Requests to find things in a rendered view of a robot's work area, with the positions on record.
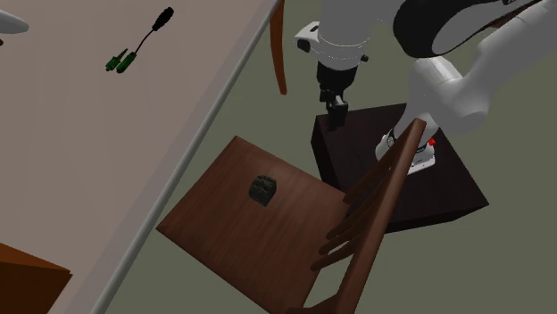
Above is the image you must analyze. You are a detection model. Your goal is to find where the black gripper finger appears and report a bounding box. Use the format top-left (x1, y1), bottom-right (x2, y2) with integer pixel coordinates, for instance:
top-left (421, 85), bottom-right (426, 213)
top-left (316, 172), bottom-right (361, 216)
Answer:
top-left (326, 95), bottom-right (350, 132)

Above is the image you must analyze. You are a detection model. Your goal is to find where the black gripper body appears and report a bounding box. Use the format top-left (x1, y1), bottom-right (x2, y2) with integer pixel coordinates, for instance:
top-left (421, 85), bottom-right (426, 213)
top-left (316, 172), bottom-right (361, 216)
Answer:
top-left (316, 61), bottom-right (359, 103)

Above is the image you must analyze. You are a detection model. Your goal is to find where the curved brown wooden chair leg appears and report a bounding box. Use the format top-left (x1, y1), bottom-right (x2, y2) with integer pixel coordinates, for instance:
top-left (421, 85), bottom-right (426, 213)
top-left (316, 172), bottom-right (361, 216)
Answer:
top-left (269, 0), bottom-right (288, 96)

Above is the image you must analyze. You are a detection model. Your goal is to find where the small black box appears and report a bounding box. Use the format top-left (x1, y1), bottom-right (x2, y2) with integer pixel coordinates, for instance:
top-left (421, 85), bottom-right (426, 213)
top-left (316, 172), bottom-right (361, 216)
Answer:
top-left (248, 174), bottom-right (279, 208)

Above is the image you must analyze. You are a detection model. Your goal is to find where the dark robot stand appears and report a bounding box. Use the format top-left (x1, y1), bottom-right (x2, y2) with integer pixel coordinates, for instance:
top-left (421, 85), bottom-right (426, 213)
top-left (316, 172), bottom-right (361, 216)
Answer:
top-left (310, 103), bottom-right (490, 235)

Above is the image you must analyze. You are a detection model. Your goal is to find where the brown wooden chair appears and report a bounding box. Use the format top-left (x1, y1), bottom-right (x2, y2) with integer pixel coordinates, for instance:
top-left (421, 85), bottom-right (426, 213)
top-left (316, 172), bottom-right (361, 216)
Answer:
top-left (155, 118), bottom-right (428, 314)

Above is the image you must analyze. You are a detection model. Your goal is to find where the pale grey table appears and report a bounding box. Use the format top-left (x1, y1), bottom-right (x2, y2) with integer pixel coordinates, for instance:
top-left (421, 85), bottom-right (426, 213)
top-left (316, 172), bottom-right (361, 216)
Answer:
top-left (0, 0), bottom-right (282, 314)

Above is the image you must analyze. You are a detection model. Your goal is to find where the white rounded object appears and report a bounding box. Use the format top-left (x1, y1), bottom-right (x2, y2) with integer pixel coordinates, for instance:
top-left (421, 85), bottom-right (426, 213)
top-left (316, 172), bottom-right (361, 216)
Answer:
top-left (0, 9), bottom-right (30, 36)

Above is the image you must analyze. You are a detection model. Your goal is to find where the black cable with green plugs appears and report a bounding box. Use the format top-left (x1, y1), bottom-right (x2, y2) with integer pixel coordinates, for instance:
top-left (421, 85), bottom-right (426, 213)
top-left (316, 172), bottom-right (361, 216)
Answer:
top-left (104, 6), bottom-right (176, 75)

